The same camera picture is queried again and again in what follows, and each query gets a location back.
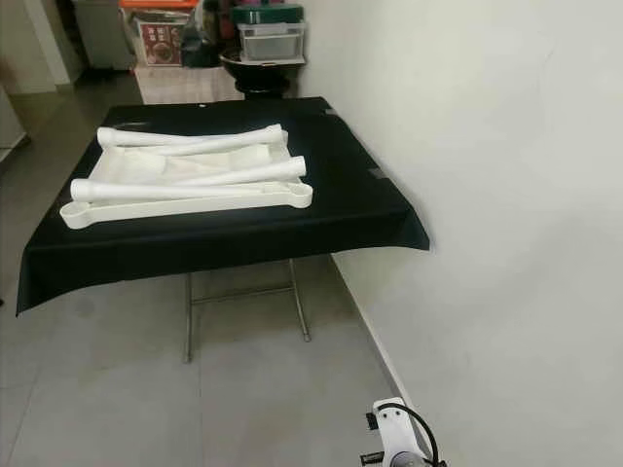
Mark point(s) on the white plastic table leg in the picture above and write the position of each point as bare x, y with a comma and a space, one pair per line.
273, 170
156, 191
253, 137
131, 137

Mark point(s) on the white fridge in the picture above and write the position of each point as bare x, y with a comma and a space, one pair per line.
10, 122

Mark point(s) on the white plastic table top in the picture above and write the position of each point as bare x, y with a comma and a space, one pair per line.
131, 167

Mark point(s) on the grey cabinet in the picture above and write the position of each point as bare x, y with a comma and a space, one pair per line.
102, 34

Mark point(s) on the pale checkered towel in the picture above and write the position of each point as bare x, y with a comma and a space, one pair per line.
180, 86

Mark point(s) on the red printed box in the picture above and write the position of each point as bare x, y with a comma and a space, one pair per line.
161, 44

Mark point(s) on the black bag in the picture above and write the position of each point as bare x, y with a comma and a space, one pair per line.
204, 49

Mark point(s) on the orange plastic tray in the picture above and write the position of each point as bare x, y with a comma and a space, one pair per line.
156, 4

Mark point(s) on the black round stool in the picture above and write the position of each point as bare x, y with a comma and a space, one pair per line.
258, 76

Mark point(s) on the clear plastic storage box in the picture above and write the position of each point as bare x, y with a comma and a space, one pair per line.
273, 44

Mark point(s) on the black tablecloth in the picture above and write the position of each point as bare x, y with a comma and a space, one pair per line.
350, 214

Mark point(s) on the grey tape piece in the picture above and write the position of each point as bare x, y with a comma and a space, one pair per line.
377, 173
331, 109

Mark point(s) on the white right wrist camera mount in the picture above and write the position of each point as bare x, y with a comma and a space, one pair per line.
394, 433

